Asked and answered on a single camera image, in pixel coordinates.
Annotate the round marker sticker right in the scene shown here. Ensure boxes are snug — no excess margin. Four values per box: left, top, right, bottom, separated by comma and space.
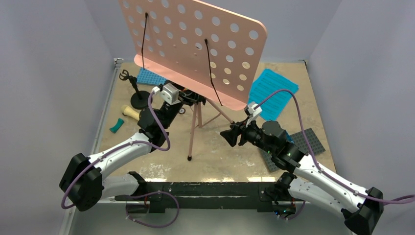
179, 108, 186, 115

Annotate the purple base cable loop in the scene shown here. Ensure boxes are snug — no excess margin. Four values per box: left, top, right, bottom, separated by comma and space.
125, 190, 180, 229

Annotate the grey brick baseplate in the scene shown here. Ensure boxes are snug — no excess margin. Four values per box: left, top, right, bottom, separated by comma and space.
259, 128, 326, 172

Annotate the beige toy microphone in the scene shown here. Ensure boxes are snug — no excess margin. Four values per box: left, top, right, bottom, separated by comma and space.
121, 105, 139, 121

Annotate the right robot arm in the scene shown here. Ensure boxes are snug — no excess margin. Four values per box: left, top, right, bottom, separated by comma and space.
220, 121, 384, 235

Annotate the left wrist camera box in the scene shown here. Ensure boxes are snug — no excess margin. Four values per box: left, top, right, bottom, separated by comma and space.
152, 83, 180, 105

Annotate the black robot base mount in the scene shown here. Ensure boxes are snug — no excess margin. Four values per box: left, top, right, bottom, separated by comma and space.
115, 182, 305, 218

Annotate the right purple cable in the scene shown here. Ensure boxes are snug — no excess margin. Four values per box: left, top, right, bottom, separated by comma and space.
254, 89, 415, 205

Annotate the aluminium frame rail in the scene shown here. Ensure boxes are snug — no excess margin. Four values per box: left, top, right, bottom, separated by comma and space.
58, 58, 125, 235

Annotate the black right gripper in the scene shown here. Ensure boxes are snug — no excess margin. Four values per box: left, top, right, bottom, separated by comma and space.
220, 115, 275, 155

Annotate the teal curved block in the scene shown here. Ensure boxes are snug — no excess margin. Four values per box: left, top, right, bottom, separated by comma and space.
109, 118, 125, 134

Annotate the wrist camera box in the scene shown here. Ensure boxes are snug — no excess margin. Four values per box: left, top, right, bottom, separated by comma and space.
244, 102, 262, 127
152, 83, 180, 105

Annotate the pink music stand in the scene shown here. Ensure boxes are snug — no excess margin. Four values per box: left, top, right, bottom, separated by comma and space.
118, 0, 269, 162

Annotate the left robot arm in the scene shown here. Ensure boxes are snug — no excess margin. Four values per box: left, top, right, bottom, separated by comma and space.
59, 86, 206, 212

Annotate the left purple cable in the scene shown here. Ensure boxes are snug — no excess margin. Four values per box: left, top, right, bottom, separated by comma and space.
61, 92, 171, 210

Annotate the light blue brick baseplate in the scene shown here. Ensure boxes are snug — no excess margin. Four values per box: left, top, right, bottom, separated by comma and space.
137, 68, 167, 86

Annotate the blue sheet music page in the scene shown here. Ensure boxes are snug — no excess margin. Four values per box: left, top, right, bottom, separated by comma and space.
248, 68, 300, 121

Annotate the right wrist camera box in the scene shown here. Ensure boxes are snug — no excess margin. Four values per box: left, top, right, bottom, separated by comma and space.
244, 102, 262, 127

